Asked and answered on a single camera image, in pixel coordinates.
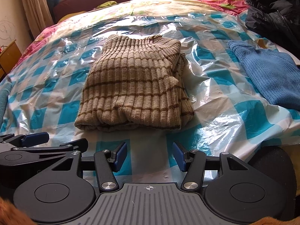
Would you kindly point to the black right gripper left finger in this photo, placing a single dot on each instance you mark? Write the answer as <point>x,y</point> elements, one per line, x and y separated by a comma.
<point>59,194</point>

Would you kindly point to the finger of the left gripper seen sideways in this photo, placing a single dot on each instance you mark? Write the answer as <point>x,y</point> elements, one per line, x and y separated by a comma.
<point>21,141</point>

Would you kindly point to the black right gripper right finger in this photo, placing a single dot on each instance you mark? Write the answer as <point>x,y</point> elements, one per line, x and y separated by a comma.
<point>229,187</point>

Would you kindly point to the beige brown striped knit sweater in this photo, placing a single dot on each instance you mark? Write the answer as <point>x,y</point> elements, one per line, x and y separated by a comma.
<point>136,83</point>

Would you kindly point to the teal knit garment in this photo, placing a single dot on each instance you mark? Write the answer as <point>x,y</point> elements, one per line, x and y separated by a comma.
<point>4,93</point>

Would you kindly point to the blue white checkered plastic sheet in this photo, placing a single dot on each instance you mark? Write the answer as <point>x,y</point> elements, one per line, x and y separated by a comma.
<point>230,114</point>

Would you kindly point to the wooden desk cabinet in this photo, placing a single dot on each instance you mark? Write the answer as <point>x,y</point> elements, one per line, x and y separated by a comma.
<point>9,58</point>

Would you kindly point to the blue knit sweater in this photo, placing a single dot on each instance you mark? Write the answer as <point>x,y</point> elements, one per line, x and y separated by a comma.
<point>274,74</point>

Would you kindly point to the beige left curtain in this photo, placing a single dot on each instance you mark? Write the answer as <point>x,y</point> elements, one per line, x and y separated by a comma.
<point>38,15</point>

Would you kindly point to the yellow green pillow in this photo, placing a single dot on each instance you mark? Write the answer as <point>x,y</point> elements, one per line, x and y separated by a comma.
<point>106,4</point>

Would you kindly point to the black puffer jacket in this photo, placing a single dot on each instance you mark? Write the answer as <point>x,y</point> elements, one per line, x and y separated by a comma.
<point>276,20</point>

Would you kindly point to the pink floral bed quilt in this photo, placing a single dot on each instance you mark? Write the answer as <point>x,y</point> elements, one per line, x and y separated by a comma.
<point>140,7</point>

